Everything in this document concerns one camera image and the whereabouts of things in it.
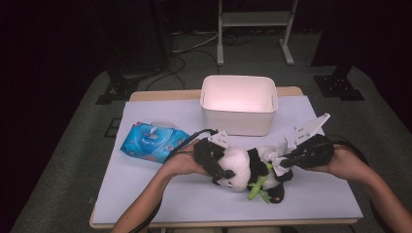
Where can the person's right hand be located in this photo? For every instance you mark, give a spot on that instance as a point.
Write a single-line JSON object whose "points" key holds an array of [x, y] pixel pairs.
{"points": [[346, 163]]}

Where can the white wet wipe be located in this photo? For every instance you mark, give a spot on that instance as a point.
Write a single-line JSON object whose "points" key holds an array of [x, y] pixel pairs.
{"points": [[270, 153]]}

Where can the person's left hand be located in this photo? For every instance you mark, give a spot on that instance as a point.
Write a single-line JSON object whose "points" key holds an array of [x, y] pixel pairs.
{"points": [[181, 163]]}

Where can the white storage box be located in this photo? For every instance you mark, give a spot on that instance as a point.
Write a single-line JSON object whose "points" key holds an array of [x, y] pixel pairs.
{"points": [[238, 119]]}

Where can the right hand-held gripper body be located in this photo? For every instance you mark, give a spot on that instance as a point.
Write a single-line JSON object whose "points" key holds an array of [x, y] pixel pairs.
{"points": [[314, 152]]}

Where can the light wooden table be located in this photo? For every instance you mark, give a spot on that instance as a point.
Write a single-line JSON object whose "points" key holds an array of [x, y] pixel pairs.
{"points": [[162, 94]]}

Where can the white metal stand frame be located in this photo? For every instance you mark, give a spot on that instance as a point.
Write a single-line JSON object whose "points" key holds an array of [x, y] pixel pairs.
{"points": [[254, 18]]}

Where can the panda plush toy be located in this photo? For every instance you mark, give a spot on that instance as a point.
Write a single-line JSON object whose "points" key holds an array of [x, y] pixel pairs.
{"points": [[239, 165]]}

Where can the blue wet wipes pack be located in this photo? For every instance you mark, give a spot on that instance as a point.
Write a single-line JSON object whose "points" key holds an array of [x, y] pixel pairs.
{"points": [[152, 142]]}

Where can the black stand base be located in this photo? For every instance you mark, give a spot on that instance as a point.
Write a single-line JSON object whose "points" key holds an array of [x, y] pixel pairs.
{"points": [[118, 92], [338, 87]]}

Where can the black square floor hatch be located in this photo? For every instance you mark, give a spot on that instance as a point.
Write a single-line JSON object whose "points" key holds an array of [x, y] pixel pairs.
{"points": [[113, 127]]}

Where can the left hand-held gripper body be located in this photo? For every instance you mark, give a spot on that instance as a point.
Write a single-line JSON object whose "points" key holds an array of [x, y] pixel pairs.
{"points": [[205, 153]]}

